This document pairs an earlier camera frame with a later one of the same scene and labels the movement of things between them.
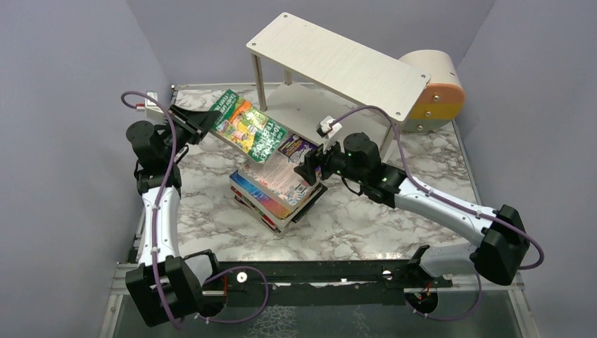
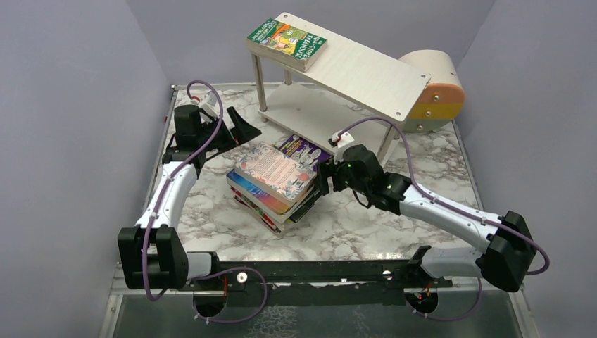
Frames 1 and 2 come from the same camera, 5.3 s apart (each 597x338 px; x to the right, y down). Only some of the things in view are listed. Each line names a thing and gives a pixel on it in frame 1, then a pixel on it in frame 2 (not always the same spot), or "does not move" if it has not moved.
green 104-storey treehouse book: (245, 126) -> (286, 44)
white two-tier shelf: (304, 73) does not move
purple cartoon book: (296, 148) does not move
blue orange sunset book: (261, 200) does not move
